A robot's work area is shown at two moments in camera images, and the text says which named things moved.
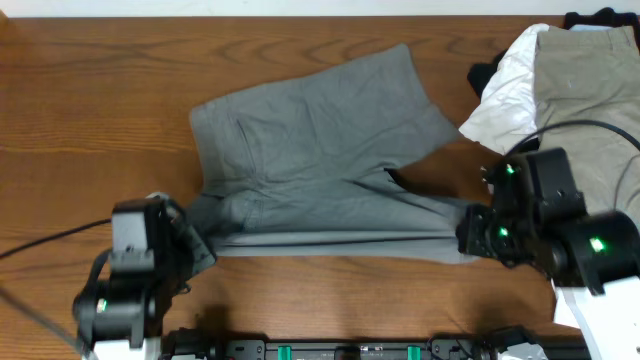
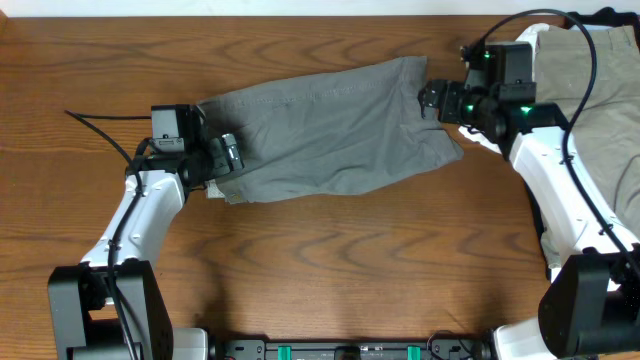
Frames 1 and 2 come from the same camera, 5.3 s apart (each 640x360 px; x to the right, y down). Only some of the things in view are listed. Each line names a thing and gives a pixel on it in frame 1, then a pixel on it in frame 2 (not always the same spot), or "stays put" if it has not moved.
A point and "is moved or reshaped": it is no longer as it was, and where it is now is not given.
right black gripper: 473,238 -> 451,92
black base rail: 446,345 stays put
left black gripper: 203,253 -> 223,164
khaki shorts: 587,103 stays put
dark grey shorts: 298,169 is moved or reshaped
